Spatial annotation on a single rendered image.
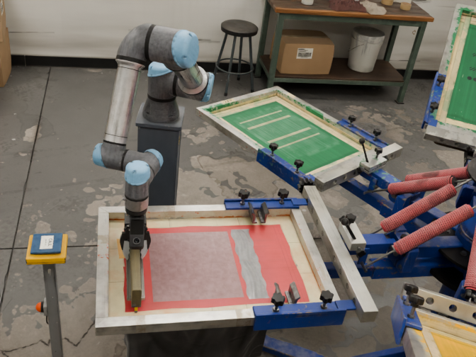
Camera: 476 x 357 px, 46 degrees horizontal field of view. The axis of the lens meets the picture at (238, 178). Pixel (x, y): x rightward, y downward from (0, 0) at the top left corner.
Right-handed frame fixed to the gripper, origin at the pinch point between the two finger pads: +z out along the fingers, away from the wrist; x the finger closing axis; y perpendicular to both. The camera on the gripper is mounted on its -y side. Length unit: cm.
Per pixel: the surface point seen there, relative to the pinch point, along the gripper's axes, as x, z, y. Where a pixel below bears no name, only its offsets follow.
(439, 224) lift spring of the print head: -105, -18, -7
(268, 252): -49.0, 3.9, 5.5
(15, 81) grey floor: 90, 92, 348
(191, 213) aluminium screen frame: -22.6, 1.3, 26.5
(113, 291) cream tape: 7.0, 5.1, -10.2
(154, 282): -6.2, 4.8, -6.9
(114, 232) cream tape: 6.5, 4.4, 19.4
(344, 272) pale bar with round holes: -69, -4, -15
